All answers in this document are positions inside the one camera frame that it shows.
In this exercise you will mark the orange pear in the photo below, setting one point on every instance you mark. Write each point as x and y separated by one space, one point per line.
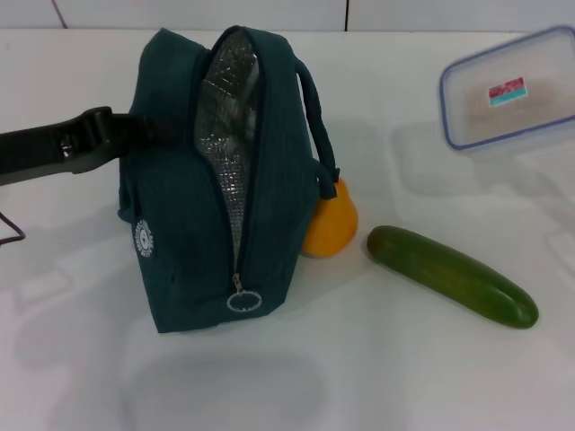
334 229

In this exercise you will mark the green cucumber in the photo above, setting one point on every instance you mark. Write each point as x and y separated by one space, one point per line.
449 276

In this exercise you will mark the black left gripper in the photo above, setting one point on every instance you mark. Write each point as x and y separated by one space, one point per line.
36 152

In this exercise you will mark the dark teal insulated lunch bag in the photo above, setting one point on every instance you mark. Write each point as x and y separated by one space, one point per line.
179 215

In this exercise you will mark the clear blue-rimmed food container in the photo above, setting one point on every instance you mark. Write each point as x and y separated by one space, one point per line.
507 99

